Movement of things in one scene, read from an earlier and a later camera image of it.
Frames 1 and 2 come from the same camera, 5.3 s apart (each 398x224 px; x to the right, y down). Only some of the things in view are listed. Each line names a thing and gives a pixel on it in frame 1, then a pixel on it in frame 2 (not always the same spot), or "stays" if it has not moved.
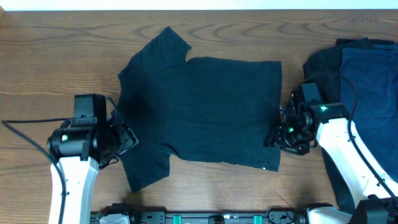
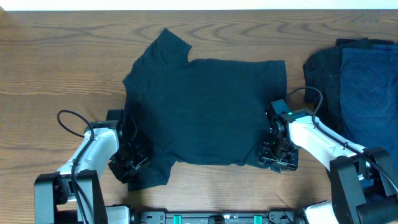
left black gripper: x=129 y=139 → x=143 y=161
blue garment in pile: x=369 y=87 stays
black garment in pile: x=323 y=66 stays
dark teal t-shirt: x=199 y=108 stays
